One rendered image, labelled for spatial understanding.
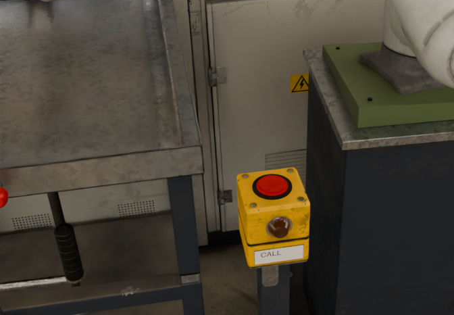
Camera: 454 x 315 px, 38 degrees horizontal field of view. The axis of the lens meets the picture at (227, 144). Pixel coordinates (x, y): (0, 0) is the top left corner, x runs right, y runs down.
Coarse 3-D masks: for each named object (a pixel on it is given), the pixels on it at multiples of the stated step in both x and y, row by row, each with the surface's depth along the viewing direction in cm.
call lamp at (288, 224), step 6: (276, 216) 80; (282, 216) 80; (270, 222) 81; (276, 222) 80; (282, 222) 80; (288, 222) 81; (270, 228) 80; (276, 228) 80; (282, 228) 80; (288, 228) 80; (270, 234) 81; (276, 234) 80; (282, 234) 80
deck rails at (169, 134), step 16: (144, 0) 148; (160, 0) 148; (160, 16) 130; (160, 32) 134; (160, 48) 128; (160, 64) 122; (160, 80) 117; (160, 96) 113; (160, 112) 108; (176, 112) 97; (160, 128) 104; (176, 128) 104; (160, 144) 101; (176, 144) 100
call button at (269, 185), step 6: (258, 180) 84; (264, 180) 83; (270, 180) 83; (276, 180) 83; (282, 180) 83; (258, 186) 83; (264, 186) 82; (270, 186) 82; (276, 186) 82; (282, 186) 82; (264, 192) 82; (270, 192) 81; (276, 192) 81; (282, 192) 81
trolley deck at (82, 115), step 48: (96, 0) 150; (0, 48) 132; (48, 48) 131; (96, 48) 130; (144, 48) 129; (0, 96) 116; (48, 96) 115; (96, 96) 114; (144, 96) 114; (192, 96) 112; (0, 144) 103; (48, 144) 103; (96, 144) 102; (144, 144) 102; (192, 144) 101; (48, 192) 102
